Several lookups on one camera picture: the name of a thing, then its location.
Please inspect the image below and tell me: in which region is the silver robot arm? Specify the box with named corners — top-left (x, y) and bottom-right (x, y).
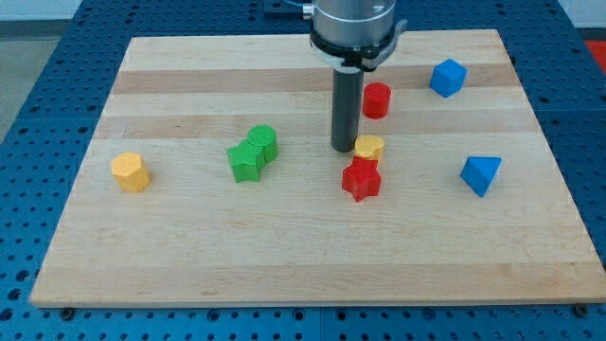
top-left (302, 0), bottom-right (407, 74)

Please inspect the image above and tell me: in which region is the green cylinder block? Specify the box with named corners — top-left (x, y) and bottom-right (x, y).
top-left (247, 124), bottom-right (278, 163)

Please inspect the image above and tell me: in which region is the green star block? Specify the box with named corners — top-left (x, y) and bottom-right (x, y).
top-left (226, 139), bottom-right (266, 183)

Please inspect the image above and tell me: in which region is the red star block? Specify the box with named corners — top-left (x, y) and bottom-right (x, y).
top-left (342, 156), bottom-right (382, 202)

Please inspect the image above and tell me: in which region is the wooden board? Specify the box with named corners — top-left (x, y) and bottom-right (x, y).
top-left (30, 29), bottom-right (605, 308)

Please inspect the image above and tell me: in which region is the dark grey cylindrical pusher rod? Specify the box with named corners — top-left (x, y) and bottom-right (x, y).
top-left (330, 70), bottom-right (364, 153)

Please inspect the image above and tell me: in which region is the red cylinder block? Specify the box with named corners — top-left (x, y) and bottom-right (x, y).
top-left (362, 82), bottom-right (392, 119)

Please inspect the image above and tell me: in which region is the blue cube block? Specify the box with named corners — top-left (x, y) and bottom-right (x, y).
top-left (430, 59), bottom-right (468, 98)

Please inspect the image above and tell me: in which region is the blue triangle block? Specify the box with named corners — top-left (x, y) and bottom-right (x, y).
top-left (460, 156), bottom-right (502, 197)

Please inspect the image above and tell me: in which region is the yellow hexagon block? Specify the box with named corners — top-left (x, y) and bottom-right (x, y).
top-left (111, 152), bottom-right (151, 192)

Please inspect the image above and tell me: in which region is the red object at right edge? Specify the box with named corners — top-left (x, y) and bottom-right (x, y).
top-left (585, 40), bottom-right (606, 73)

